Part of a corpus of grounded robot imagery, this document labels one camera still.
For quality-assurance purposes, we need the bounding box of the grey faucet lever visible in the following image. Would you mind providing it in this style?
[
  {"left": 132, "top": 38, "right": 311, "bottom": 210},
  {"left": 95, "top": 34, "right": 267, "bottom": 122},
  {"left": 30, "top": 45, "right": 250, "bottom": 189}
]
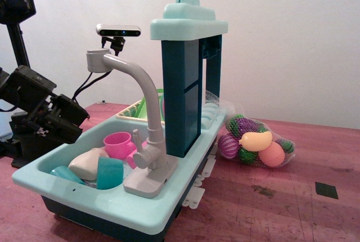
[{"left": 133, "top": 129, "right": 143, "bottom": 155}]

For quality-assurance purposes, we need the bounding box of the silver depth camera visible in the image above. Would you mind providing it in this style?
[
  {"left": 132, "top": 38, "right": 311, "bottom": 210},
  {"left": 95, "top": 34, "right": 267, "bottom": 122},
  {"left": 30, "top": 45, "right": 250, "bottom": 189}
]
[{"left": 96, "top": 24, "right": 141, "bottom": 56}]

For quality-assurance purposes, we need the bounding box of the mesh bag of toy food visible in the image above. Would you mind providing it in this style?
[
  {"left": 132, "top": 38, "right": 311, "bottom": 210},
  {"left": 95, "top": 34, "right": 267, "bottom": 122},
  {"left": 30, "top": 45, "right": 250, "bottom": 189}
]
[{"left": 201, "top": 91, "right": 295, "bottom": 168}]

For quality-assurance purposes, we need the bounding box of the teal toy cup lying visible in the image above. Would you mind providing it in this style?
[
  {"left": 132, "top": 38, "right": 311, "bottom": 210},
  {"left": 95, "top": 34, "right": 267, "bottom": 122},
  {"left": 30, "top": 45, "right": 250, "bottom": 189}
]
[{"left": 50, "top": 165, "right": 86, "bottom": 185}]

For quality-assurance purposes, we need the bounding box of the green toy plate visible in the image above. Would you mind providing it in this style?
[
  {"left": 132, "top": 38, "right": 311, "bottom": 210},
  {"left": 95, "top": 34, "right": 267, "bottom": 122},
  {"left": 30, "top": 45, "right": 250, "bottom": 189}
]
[{"left": 134, "top": 88, "right": 164, "bottom": 122}]

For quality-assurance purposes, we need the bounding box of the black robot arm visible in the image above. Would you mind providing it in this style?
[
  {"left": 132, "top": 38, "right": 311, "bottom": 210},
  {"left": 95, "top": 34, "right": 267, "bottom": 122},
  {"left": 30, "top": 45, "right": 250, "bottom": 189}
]
[{"left": 1, "top": 0, "right": 88, "bottom": 144}]

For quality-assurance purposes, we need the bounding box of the pink toy cup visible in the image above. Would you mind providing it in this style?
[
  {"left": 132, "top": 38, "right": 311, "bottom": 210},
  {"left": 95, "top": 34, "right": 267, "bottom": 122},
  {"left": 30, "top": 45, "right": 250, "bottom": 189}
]
[
  {"left": 103, "top": 132, "right": 136, "bottom": 159},
  {"left": 126, "top": 142, "right": 146, "bottom": 169}
]

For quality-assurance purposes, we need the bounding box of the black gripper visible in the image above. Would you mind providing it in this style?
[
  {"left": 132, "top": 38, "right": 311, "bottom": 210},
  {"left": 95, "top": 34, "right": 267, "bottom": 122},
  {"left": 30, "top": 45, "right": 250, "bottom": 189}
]
[{"left": 1, "top": 65, "right": 89, "bottom": 144}]

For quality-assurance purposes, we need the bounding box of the teal toy sink unit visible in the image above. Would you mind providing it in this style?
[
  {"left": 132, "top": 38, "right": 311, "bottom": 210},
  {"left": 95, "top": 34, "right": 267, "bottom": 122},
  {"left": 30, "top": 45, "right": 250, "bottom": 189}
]
[{"left": 12, "top": 0, "right": 228, "bottom": 241}]

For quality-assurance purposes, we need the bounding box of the purple striped toy vegetable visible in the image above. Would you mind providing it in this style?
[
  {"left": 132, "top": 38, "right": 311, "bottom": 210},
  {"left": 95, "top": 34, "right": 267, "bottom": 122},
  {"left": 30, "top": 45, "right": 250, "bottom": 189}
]
[{"left": 218, "top": 133, "right": 240, "bottom": 159}]

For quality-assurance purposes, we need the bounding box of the black tape patch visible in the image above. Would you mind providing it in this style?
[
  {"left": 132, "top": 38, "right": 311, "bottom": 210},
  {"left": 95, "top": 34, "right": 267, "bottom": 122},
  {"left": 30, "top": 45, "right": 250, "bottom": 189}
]
[{"left": 315, "top": 182, "right": 339, "bottom": 199}]

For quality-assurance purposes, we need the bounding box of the teal toy cup upright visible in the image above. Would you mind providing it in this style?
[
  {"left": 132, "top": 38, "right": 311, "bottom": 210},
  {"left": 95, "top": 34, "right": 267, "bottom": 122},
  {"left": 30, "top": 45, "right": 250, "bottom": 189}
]
[{"left": 96, "top": 157, "right": 124, "bottom": 190}]

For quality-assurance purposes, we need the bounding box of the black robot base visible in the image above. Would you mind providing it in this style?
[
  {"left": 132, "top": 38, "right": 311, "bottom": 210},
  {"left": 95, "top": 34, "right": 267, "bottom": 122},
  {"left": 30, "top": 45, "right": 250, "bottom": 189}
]
[{"left": 1, "top": 111, "right": 62, "bottom": 169}]

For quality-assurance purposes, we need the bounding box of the yellow toy mango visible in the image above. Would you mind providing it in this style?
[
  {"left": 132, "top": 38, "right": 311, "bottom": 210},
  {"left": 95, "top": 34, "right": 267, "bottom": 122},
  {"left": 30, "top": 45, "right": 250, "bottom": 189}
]
[{"left": 238, "top": 131, "right": 273, "bottom": 152}]

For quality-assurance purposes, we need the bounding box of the grey toy faucet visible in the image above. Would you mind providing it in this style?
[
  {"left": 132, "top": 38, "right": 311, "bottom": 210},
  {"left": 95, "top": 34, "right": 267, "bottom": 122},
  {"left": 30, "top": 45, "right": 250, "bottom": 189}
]
[{"left": 86, "top": 49, "right": 178, "bottom": 199}]

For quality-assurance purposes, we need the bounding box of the black camera cable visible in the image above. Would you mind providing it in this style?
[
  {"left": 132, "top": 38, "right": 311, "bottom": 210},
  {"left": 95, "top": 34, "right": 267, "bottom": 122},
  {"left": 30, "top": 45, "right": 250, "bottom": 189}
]
[{"left": 71, "top": 70, "right": 113, "bottom": 105}]

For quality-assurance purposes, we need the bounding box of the orange toy fruit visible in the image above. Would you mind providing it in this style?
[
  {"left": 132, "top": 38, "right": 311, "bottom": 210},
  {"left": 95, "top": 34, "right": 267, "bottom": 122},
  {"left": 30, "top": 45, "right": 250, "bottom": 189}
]
[{"left": 258, "top": 141, "right": 285, "bottom": 167}]

